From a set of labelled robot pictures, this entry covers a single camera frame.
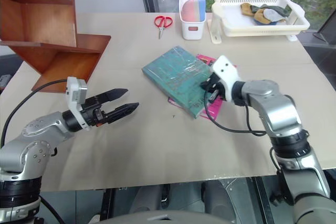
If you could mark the mustard yellow glove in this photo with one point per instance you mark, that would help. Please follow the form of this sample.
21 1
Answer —
260 15

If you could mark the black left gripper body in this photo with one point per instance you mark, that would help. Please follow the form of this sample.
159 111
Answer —
93 112

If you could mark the green book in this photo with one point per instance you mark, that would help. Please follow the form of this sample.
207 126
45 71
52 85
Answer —
176 74

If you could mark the dark green glove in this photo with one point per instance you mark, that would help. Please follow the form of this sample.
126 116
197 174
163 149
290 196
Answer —
278 10

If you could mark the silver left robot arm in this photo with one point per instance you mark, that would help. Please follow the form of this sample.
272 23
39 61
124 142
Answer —
34 140

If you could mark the blue sponge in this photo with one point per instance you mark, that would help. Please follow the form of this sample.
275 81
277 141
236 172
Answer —
202 7

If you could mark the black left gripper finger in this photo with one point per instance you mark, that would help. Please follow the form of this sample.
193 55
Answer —
114 94
123 110

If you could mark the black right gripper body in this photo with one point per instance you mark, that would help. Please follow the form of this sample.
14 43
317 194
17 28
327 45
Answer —
216 85

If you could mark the white plastic drain basket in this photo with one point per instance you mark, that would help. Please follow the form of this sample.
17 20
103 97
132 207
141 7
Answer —
231 22

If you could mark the small grey device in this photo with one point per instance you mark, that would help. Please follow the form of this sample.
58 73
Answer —
4 81

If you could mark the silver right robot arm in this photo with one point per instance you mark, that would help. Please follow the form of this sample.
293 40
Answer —
281 108

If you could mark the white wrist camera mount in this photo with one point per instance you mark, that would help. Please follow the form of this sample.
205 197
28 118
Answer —
76 90
227 73

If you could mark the grey rounded robot torso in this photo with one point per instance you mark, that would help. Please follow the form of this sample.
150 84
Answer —
168 217

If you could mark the black angled stand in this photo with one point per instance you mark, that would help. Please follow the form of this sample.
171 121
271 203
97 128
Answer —
326 28

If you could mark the pink book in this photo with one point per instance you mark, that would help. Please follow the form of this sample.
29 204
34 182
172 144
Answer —
214 110

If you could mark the white plastic bin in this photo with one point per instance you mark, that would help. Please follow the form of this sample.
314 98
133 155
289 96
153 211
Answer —
193 30

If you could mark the pink sponge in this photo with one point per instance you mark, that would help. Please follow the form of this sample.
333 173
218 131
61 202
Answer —
189 11

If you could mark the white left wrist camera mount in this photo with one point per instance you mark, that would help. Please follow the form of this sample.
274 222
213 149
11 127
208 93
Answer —
76 90

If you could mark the dark grey rounded shape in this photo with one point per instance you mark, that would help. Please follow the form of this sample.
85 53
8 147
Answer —
148 197
225 197

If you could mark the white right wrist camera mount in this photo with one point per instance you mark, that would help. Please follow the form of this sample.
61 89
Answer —
227 73

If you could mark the wooden bookshelf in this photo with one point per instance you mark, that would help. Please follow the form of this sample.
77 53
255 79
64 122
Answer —
47 24

